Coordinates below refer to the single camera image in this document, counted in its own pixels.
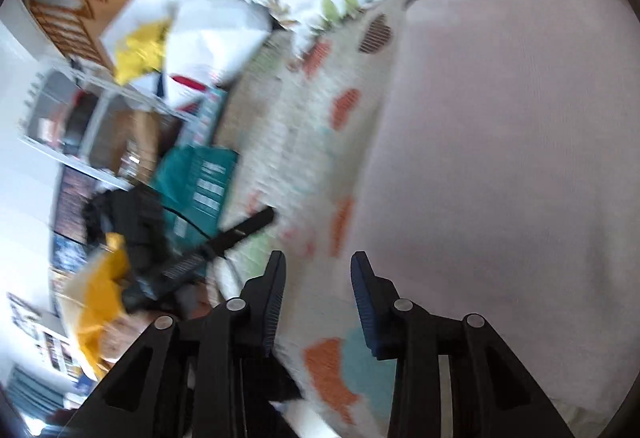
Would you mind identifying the white plastic bag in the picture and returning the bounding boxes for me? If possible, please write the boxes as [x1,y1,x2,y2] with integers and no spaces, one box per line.
[162,0,273,106]

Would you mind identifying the teal cardboard box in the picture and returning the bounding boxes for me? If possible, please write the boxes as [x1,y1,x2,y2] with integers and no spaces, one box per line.
[150,145,240,269]

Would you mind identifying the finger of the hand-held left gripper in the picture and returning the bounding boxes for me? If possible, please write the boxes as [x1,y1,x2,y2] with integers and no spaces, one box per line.
[202,207,276,263]

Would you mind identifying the pink knitted floral sweater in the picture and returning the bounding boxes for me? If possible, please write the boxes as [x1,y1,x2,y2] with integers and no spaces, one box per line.
[340,0,633,419]

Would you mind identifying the yellow plastic bag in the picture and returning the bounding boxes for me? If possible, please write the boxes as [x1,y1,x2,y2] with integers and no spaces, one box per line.
[114,18,173,86]

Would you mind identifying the brown cardboard box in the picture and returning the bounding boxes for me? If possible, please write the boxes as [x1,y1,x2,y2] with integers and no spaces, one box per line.
[117,110,168,181]

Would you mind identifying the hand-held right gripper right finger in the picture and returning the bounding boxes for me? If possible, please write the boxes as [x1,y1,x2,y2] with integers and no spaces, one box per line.
[350,251,576,438]

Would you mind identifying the black cable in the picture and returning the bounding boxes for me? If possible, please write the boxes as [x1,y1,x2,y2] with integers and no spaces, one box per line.
[160,203,236,269]

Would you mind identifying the quilted patterned bedspread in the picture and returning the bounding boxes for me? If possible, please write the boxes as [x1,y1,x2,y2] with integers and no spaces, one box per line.
[205,0,621,438]

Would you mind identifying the flat box with coloured dots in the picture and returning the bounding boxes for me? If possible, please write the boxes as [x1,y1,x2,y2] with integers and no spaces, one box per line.
[180,85,231,149]

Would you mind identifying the white shelf unit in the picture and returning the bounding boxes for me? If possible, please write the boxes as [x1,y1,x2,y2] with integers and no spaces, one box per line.
[17,58,201,279]

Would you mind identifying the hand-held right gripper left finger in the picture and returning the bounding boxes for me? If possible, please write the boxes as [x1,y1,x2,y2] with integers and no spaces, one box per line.
[65,249,303,438]

